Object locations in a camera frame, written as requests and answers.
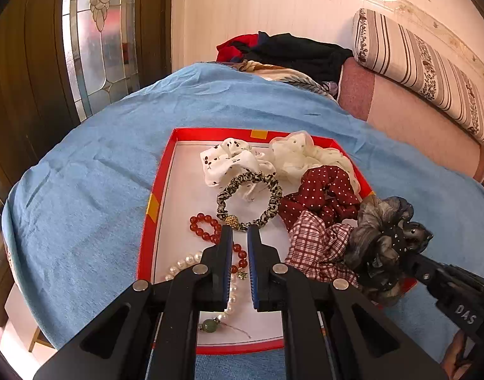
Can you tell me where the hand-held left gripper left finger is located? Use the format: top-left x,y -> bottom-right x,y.
33,225 -> 235,380

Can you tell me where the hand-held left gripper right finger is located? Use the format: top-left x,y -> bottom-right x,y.
247,226 -> 449,380

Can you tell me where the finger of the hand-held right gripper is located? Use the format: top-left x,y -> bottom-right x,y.
402,251 -> 460,305

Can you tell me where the red bead bracelet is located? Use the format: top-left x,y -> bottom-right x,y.
189,213 -> 248,276

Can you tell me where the white pearl bracelet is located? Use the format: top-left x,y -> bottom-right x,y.
165,249 -> 252,339

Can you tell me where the grey black scrunchie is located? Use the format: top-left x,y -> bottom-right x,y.
343,195 -> 435,307

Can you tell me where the red white plaid scrunchie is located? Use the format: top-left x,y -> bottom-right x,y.
285,210 -> 361,286

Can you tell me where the leopard print scrunchie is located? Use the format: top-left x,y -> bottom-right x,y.
216,170 -> 284,232

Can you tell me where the red cardboard box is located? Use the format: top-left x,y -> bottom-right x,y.
137,127 -> 419,356

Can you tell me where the dark red dotted scrunchie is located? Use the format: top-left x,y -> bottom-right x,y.
279,166 -> 362,230

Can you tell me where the person's right hand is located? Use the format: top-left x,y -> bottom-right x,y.
442,330 -> 477,370

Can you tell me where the white black-dotted scrunchie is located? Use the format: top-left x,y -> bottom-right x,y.
199,137 -> 276,200

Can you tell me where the cream sheer scrunchie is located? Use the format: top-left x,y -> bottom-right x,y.
269,130 -> 361,194

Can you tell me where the pink sofa backrest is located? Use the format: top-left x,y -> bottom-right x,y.
337,57 -> 484,185

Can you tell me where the blue blanket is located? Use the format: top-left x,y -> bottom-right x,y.
2,61 -> 484,380

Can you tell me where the beige floral cloth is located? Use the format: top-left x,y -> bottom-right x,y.
236,59 -> 338,99

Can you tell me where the wooden stool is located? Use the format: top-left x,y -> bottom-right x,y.
28,326 -> 56,352

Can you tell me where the red cloth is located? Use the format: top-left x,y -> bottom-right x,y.
216,32 -> 260,64

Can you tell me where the black clothing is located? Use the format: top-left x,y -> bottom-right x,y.
246,34 -> 353,84

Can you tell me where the striped floral bolster cushion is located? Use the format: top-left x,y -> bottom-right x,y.
353,8 -> 484,149

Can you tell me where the wooden door with glass panel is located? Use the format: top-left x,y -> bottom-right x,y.
0,0 -> 175,214

